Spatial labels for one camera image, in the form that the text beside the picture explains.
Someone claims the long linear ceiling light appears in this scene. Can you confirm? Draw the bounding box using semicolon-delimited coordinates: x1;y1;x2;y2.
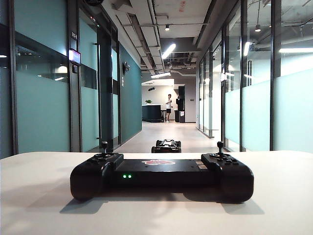
161;43;177;60
150;71;172;79

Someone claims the person in white shirt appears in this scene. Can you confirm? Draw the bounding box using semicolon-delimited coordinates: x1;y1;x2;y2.
165;94;173;123

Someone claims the lit room display panel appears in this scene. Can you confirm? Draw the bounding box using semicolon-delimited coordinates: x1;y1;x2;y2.
68;49;81;65

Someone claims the black quadruped robot dog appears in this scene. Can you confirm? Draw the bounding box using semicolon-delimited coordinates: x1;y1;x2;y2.
151;139;183;154

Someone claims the black remote controller with joysticks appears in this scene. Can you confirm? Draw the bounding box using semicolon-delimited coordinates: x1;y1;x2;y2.
70;141;254;204

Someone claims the tall black cabinet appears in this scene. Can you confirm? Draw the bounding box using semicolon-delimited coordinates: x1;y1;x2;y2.
174;85;186;123

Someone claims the dark counter with white top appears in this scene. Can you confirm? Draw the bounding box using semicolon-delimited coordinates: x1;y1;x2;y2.
141;104;162;122

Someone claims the black vertical door handle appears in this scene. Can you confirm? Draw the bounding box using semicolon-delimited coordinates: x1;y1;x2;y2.
94;43;101;141

